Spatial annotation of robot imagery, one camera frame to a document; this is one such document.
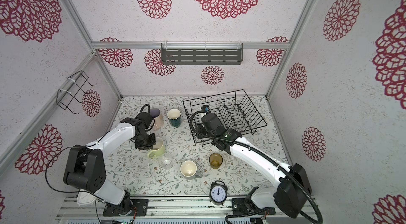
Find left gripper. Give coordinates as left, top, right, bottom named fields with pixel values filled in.
left=135, top=131, right=157, bottom=150

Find light green mug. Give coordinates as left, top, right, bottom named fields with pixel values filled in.
left=147, top=137, right=165, bottom=158

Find pink iridescent mug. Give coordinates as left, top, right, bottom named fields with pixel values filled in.
left=150, top=108, right=164, bottom=131

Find clear glass cup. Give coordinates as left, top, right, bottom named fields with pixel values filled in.
left=158, top=153, right=173, bottom=170

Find black wire dish rack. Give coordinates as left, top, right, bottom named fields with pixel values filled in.
left=182, top=89, right=267, bottom=135

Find dark green mug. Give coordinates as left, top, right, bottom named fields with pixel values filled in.
left=167, top=109, right=181, bottom=128

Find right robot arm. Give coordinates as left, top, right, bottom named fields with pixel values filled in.
left=190, top=111, right=322, bottom=224

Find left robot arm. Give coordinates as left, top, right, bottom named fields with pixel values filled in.
left=63, top=112, right=156, bottom=216

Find amber glass cup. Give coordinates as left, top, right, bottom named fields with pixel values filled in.
left=209, top=153, right=223, bottom=169

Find black alarm clock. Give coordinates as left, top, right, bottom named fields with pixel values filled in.
left=209, top=180, right=228, bottom=206

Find white square clock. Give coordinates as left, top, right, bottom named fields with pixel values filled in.
left=76, top=191, right=96, bottom=206

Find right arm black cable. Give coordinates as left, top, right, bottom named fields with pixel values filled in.
left=189, top=110, right=324, bottom=224

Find cream grey-handled mug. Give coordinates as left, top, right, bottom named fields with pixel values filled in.
left=180, top=160, right=203, bottom=179

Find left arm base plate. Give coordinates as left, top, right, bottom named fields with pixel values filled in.
left=103, top=199, right=149, bottom=217

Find grey wall shelf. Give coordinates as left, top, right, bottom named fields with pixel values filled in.
left=161, top=43, right=244, bottom=66

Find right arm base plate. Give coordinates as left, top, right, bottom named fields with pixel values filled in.
left=232, top=198, right=276, bottom=215

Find black wire wall holder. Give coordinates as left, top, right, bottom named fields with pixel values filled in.
left=56, top=70, right=97, bottom=115

